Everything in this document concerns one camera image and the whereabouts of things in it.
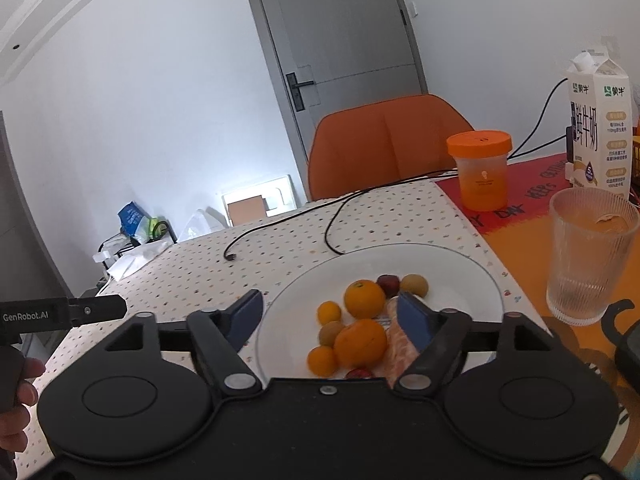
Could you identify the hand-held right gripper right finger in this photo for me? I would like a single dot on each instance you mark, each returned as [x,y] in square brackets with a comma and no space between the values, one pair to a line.
[415,317]

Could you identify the medium orange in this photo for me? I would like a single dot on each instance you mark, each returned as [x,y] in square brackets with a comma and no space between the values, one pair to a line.
[364,300]

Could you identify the black device with hook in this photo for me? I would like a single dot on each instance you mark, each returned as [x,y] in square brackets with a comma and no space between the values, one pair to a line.
[630,355]

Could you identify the translucent plastic bag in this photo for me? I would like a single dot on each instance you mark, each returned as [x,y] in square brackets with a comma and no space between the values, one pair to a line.
[200,225]

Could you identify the white wall switch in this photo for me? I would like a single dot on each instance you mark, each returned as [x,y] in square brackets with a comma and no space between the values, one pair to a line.
[412,9]

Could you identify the blue bag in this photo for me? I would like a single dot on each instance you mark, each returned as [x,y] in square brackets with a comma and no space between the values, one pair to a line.
[131,217]

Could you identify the small red plum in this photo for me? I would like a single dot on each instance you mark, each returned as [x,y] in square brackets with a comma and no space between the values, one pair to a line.
[359,374]
[387,285]

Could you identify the white milk carton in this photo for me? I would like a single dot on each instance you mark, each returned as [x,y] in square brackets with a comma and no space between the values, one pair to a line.
[597,125]

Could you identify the large orange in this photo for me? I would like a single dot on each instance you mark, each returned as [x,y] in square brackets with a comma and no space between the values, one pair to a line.
[360,342]

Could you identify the brown cardboard piece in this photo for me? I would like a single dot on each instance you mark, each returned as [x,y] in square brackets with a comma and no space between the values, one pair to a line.
[247,209]

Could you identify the orange lidded plastic cup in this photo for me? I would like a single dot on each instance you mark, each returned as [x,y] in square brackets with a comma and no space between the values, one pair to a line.
[480,180]

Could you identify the green packet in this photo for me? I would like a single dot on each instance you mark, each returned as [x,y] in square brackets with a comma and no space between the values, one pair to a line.
[150,227]

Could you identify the grey door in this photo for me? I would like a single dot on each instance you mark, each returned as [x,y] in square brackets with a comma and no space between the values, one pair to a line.
[340,20]
[25,220]

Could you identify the ribbed drinking glass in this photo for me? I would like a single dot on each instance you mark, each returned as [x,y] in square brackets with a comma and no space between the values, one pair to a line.
[585,270]

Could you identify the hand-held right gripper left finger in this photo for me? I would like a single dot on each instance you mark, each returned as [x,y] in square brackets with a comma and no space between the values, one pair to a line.
[247,317]

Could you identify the white framed board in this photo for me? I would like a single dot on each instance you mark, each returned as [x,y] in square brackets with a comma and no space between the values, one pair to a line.
[280,190]

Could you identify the orange chair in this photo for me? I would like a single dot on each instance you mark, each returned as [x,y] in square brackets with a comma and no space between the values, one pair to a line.
[380,145]

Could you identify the long peeled grapefruit piece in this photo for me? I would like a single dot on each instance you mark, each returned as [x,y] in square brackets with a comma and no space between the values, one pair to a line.
[397,355]

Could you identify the white plate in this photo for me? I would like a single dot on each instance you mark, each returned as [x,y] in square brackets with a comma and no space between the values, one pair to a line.
[300,300]

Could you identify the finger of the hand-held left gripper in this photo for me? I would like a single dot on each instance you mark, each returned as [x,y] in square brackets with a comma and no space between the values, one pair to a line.
[100,310]

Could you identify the small tangerine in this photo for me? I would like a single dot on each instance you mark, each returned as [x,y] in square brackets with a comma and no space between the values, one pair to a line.
[330,311]
[321,361]

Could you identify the person's left hand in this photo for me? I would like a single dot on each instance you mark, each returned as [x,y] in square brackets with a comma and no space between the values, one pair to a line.
[12,430]

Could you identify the red table mat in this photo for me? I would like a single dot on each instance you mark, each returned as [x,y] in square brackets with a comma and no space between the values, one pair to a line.
[525,195]

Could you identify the orange table mat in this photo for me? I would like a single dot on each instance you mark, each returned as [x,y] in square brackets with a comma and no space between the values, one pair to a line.
[525,270]

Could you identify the small brown kiwi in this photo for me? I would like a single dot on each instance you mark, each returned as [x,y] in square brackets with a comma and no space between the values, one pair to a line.
[330,334]
[415,284]

